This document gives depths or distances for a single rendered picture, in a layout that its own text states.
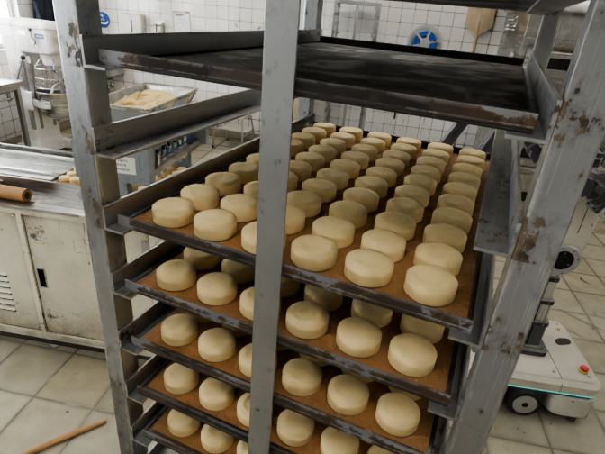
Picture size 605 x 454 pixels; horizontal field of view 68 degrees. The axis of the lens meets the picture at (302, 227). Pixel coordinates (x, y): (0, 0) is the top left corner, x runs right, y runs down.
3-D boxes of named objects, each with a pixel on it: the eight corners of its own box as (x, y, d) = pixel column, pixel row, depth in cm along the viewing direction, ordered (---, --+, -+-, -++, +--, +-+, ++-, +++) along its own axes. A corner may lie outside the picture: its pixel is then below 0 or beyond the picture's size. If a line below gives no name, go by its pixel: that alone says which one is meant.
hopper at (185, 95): (86, 135, 188) (81, 101, 181) (147, 109, 237) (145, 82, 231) (151, 143, 185) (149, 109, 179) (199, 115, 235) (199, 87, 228)
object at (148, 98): (88, 119, 186) (86, 104, 183) (148, 97, 234) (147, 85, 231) (149, 127, 183) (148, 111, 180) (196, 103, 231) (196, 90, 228)
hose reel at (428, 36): (426, 121, 569) (445, 26, 521) (427, 123, 554) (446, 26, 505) (392, 116, 574) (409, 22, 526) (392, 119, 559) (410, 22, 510)
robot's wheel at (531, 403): (502, 385, 223) (506, 394, 217) (537, 382, 219) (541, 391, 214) (506, 409, 229) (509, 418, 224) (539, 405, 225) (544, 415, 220)
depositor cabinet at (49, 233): (-61, 332, 242) (-113, 187, 205) (30, 265, 306) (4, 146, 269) (165, 372, 230) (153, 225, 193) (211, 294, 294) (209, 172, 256)
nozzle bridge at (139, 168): (81, 215, 195) (69, 140, 180) (154, 165, 260) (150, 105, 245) (153, 226, 192) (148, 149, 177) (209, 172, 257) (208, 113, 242)
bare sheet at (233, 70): (319, 42, 95) (320, 35, 94) (522, 67, 82) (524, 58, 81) (99, 64, 45) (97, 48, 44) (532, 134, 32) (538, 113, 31)
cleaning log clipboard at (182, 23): (194, 44, 580) (193, 10, 562) (193, 45, 578) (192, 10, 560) (174, 42, 583) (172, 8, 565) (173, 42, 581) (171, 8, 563)
